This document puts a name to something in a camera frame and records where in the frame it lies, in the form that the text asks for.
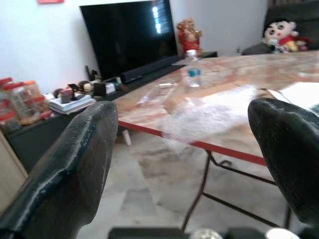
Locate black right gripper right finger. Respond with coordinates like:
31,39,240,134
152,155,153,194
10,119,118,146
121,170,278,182
248,98,319,227

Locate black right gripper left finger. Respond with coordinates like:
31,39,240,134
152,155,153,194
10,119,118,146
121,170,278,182
0,101,119,239

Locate clear plastic bag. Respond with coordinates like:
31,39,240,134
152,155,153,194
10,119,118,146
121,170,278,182
159,84,260,151

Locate black television console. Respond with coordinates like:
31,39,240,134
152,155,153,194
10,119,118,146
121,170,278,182
4,51,218,172

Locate stack of white books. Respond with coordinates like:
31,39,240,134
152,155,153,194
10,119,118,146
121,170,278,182
48,93,97,116

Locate white printed carton box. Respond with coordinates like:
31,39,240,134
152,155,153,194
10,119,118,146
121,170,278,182
278,81,319,111

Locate red lid plastic jar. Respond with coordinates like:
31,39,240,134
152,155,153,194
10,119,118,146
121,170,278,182
0,111,22,133
0,77,13,103
3,82,28,119
31,96,52,120

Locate small dark box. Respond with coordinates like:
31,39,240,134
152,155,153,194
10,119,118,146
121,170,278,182
59,89,73,104

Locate black square box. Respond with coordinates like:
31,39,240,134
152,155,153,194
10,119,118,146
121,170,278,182
93,82,109,97

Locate white blue small box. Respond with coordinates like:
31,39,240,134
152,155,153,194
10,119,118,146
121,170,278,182
106,83,123,95

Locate orange lid plastic jar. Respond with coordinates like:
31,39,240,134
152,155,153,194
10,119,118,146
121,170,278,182
24,80,42,100

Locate marble top folding table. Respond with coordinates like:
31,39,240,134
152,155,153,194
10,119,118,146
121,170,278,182
113,49,319,232

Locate clear plastic tray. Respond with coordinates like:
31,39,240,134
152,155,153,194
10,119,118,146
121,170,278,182
136,83,178,106

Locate small red plush doll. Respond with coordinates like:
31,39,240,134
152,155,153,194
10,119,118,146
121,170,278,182
296,36,310,52

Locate black soundbar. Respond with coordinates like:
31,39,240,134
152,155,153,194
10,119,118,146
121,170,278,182
123,56,187,84

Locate cartoon boy plush doll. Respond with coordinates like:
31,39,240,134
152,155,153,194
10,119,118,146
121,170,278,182
262,20,299,53

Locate clear plastic water bottle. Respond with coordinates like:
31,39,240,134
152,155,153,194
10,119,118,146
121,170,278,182
183,49,202,88

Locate black flat screen television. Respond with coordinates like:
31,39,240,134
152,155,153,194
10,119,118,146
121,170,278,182
79,0,179,81

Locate dark grey fabric sofa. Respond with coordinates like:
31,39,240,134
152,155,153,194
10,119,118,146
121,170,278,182
241,0,319,56

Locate red gold figurine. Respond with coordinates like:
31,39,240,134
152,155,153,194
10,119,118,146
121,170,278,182
176,17,203,52

